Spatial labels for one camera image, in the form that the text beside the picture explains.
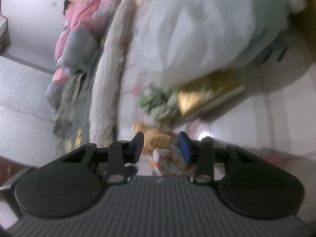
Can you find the cream folded blanket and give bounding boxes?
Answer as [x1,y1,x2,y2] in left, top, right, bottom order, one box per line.
[88,0,136,147]

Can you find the green patterned cloth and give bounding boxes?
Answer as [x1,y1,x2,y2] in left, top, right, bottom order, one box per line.
[138,83,181,126]

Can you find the plaid floral bed sheet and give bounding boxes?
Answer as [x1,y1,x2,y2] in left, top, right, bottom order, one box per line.
[116,29,316,218]

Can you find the pale green plastic bag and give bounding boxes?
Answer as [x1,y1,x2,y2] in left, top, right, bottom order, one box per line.
[129,0,306,88]

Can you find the gold foil box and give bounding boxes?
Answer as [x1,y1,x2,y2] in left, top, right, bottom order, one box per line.
[176,69,244,117]

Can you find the white door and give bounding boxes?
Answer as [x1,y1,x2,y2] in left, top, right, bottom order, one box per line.
[1,57,56,166]

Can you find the orange patterned cloth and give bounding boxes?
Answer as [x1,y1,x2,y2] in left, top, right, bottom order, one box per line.
[133,121,195,176]

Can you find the pink grey floral quilt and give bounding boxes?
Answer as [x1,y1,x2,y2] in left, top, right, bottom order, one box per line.
[46,0,120,111]

